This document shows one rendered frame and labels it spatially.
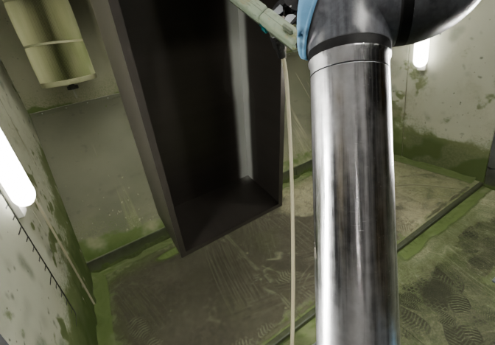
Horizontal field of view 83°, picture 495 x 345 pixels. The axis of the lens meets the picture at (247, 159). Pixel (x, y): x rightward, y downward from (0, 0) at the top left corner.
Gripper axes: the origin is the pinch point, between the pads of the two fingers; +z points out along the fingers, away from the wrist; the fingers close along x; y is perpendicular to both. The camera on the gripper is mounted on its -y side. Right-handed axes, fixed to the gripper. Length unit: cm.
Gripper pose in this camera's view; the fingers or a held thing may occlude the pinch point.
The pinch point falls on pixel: (270, 29)
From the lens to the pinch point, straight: 97.1
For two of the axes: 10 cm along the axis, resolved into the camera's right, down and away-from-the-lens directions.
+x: -6.6, -6.8, 3.1
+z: -7.0, 7.1, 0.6
